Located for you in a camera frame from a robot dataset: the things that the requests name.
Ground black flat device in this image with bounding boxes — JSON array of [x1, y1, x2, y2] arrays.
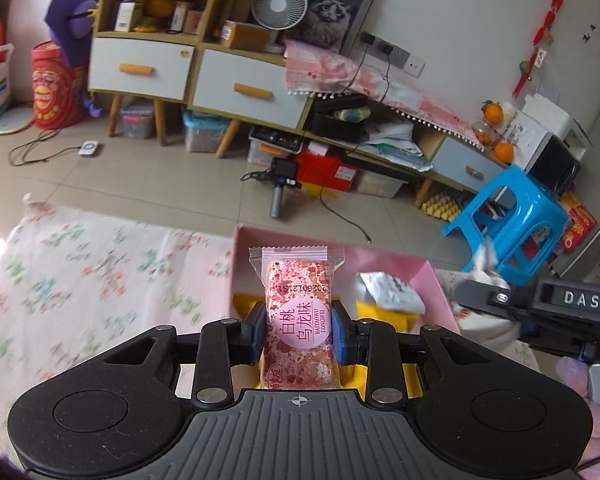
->
[[250, 127, 306, 154]]

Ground tall yellow snack packet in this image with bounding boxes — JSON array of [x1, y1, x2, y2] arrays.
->
[[231, 291, 264, 322]]

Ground red box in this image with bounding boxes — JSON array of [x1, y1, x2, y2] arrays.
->
[[292, 150, 361, 194]]

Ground low wooden TV stand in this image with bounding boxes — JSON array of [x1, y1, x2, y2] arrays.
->
[[305, 85, 512, 212]]

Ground black cable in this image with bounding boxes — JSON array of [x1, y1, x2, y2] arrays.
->
[[7, 127, 81, 167]]

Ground yellow chip packet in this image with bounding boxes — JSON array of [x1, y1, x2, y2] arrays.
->
[[355, 302, 424, 335]]

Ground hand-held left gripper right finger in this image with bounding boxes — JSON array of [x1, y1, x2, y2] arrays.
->
[[330, 305, 503, 410]]

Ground clear storage bin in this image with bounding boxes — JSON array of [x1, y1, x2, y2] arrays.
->
[[120, 102, 156, 141], [355, 170, 406, 200]]

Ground purple plush toy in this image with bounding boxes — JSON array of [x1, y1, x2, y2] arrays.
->
[[42, 0, 102, 117]]

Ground framed cat picture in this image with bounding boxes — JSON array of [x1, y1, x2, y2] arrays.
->
[[285, 0, 381, 56]]

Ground white drawer orange handle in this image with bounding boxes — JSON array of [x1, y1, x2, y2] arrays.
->
[[89, 37, 197, 104], [192, 49, 309, 131]]

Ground blue lid storage bin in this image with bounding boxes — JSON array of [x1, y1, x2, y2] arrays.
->
[[182, 110, 231, 154]]

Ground yellow egg tray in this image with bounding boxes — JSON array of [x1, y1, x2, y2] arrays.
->
[[422, 192, 464, 222]]

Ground pale blue drawer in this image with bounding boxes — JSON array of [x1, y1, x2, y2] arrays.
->
[[432, 137, 507, 194]]

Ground black microwave oven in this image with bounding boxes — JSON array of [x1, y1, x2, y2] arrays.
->
[[525, 130, 582, 197]]

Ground pink cardboard box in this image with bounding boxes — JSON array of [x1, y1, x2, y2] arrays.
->
[[227, 225, 462, 402]]

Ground black camera on handle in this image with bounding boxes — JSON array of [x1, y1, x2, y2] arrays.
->
[[269, 157, 301, 219]]

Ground wooden drawer cabinet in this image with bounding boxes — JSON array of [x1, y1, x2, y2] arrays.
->
[[186, 42, 314, 159]]

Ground white labelled carton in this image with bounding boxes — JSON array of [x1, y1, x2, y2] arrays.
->
[[115, 0, 144, 34]]

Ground white snack packet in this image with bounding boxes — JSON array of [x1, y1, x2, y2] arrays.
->
[[462, 237, 514, 291]]

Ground red printed carton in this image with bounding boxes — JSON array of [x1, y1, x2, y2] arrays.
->
[[560, 192, 599, 254]]

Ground pink nougat packet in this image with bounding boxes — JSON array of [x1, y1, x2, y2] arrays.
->
[[248, 245, 344, 392]]

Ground brown cardboard box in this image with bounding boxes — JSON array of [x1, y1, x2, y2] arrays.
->
[[220, 20, 272, 52]]

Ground wall socket row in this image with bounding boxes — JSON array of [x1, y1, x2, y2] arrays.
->
[[360, 32, 426, 77]]

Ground floral tablecloth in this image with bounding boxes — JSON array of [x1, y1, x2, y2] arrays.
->
[[0, 192, 543, 441]]

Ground red printed drum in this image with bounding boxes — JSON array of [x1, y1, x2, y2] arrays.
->
[[31, 41, 89, 131]]

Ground blue plastic stool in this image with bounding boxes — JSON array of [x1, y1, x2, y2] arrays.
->
[[441, 164, 571, 282]]

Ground white packet brown print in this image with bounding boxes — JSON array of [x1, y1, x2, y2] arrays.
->
[[355, 271, 427, 318]]

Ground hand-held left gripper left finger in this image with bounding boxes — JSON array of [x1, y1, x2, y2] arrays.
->
[[100, 302, 267, 410]]

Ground pink floral cloth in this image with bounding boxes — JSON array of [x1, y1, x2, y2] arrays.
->
[[285, 40, 487, 152]]

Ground pile of papers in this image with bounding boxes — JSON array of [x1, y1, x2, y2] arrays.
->
[[365, 122, 434, 172]]

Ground white desk fan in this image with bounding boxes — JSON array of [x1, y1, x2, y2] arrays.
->
[[252, 0, 309, 56]]

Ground red hanging ornament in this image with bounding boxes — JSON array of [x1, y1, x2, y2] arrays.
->
[[510, 0, 579, 106]]

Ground person's right hand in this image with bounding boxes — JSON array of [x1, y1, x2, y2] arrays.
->
[[555, 357, 600, 461]]

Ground small brown cartons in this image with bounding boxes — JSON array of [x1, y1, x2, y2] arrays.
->
[[170, 0, 204, 36]]

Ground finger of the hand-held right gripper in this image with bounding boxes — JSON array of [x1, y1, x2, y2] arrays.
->
[[452, 280, 537, 325]]

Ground round white board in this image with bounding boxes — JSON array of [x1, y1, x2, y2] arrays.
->
[[0, 110, 36, 136]]

